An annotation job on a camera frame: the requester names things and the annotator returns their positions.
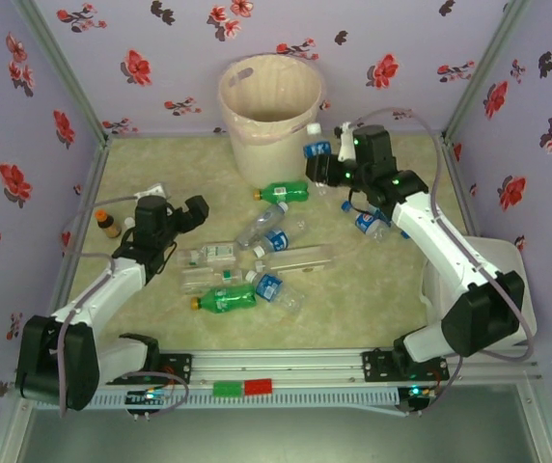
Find white slotted cable duct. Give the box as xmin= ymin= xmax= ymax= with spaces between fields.
xmin=32 ymin=389 xmax=400 ymax=410

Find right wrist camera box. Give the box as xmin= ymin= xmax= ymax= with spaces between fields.
xmin=334 ymin=121 xmax=357 ymax=164

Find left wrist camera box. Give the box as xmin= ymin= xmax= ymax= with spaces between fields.
xmin=134 ymin=181 xmax=169 ymax=200

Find clear plastic bottle white cap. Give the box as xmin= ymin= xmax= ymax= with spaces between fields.
xmin=235 ymin=202 xmax=290 ymax=250

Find small brown bottle orange cap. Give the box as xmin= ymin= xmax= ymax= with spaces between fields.
xmin=94 ymin=208 xmax=122 ymax=240

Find aluminium frame post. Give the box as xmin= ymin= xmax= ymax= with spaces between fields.
xmin=441 ymin=0 xmax=533 ymax=146
xmin=13 ymin=0 xmax=112 ymax=144

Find green plastic bottle yellow cap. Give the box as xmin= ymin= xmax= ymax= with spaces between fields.
xmin=251 ymin=180 xmax=311 ymax=204
xmin=190 ymin=283 xmax=259 ymax=314

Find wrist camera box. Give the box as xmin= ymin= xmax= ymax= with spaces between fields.
xmin=334 ymin=121 xmax=357 ymax=164
xmin=134 ymin=181 xmax=169 ymax=200

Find translucent pink bin liner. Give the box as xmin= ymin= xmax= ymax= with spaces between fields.
xmin=216 ymin=53 xmax=325 ymax=146

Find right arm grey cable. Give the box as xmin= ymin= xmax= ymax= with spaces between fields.
xmin=350 ymin=106 xmax=538 ymax=419

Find grey metal panel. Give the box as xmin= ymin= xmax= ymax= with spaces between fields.
xmin=14 ymin=385 xmax=542 ymax=463

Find aluminium mounting rail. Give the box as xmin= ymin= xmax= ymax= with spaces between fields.
xmin=14 ymin=347 xmax=543 ymax=388

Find clear rectangular bottle green mark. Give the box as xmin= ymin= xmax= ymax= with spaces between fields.
xmin=177 ymin=242 xmax=238 ymax=267
xmin=179 ymin=266 xmax=244 ymax=296

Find right gripper thin black cable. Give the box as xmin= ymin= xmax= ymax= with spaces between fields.
xmin=347 ymin=186 xmax=381 ymax=216

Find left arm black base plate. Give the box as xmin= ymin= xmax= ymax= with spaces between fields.
xmin=105 ymin=353 xmax=194 ymax=386

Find red block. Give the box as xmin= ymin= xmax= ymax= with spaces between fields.
xmin=244 ymin=379 xmax=275 ymax=396

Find cream plastic waste bin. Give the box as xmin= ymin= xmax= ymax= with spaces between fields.
xmin=216 ymin=53 xmax=325 ymax=187

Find left arm grey cable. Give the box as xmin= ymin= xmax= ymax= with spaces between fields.
xmin=58 ymin=192 xmax=190 ymax=419

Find white plastic medicine case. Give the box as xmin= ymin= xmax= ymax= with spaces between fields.
xmin=420 ymin=234 xmax=538 ymax=348

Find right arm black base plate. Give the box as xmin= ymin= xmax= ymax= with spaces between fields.
xmin=361 ymin=347 xmax=451 ymax=385

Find blue label bottle white cap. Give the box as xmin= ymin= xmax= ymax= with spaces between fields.
xmin=303 ymin=123 xmax=335 ymax=198
xmin=252 ymin=219 xmax=306 ymax=257
xmin=245 ymin=269 xmax=306 ymax=314

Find aluminium table side rail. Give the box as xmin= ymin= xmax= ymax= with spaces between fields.
xmin=442 ymin=137 xmax=483 ymax=240
xmin=39 ymin=137 xmax=113 ymax=351

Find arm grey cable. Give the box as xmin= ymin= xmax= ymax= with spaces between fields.
xmin=58 ymin=192 xmax=190 ymax=419
xmin=350 ymin=106 xmax=538 ymax=419

